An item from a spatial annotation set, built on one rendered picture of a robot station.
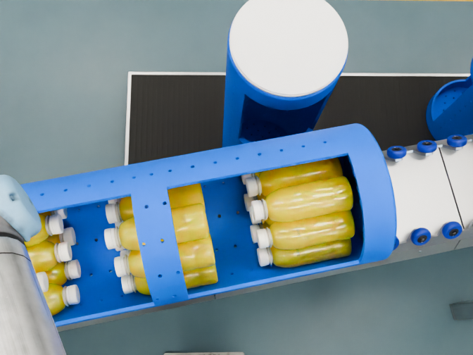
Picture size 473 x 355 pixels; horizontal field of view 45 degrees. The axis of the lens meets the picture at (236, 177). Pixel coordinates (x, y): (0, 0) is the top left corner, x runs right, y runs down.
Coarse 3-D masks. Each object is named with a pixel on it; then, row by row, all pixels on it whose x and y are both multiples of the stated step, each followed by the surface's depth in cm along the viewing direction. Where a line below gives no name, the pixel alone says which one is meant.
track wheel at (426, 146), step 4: (424, 140) 136; (428, 140) 136; (420, 144) 134; (424, 144) 134; (428, 144) 133; (432, 144) 133; (436, 144) 133; (420, 148) 133; (424, 148) 133; (428, 148) 132; (432, 148) 132; (436, 148) 133; (424, 152) 133; (428, 152) 133
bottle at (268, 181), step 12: (288, 168) 114; (300, 168) 113; (312, 168) 113; (324, 168) 114; (336, 168) 114; (264, 180) 113; (276, 180) 113; (288, 180) 113; (300, 180) 113; (312, 180) 113; (264, 192) 114
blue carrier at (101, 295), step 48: (240, 144) 113; (288, 144) 109; (336, 144) 107; (48, 192) 104; (96, 192) 103; (144, 192) 102; (240, 192) 128; (384, 192) 103; (144, 240) 99; (240, 240) 127; (384, 240) 106; (96, 288) 121; (192, 288) 118; (240, 288) 110
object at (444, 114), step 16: (464, 80) 222; (432, 96) 225; (448, 96) 226; (464, 96) 191; (432, 112) 218; (448, 112) 204; (464, 112) 195; (432, 128) 219; (448, 128) 209; (464, 128) 201
